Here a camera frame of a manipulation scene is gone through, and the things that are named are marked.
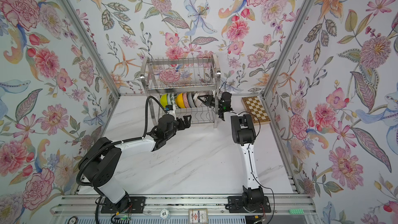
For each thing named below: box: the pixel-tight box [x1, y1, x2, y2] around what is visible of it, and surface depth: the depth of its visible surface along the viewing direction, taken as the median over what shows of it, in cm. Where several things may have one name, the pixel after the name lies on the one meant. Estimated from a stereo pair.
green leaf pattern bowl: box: [169, 91, 178, 106], surface depth 105 cm
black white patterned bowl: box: [182, 92, 191, 109], surface depth 106 cm
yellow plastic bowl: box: [175, 92, 187, 109], surface depth 106 cm
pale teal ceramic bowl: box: [167, 92, 173, 106], surface depth 105 cm
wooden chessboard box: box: [240, 95, 272, 126], surface depth 113 cm
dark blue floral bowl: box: [187, 92, 196, 108], surface depth 106 cm
